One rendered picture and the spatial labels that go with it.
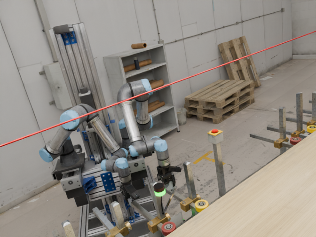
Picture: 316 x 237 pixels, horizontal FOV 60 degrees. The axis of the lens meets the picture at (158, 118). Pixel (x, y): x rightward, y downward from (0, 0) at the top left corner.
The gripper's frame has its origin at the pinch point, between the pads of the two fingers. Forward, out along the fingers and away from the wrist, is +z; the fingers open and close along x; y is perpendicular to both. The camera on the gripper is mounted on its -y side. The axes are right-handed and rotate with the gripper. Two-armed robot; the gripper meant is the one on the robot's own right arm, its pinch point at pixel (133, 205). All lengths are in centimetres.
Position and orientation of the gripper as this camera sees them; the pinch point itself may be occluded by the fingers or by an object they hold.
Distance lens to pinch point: 196.1
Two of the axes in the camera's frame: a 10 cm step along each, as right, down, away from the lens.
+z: 1.6, 9.1, 3.8
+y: -5.8, -2.2, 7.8
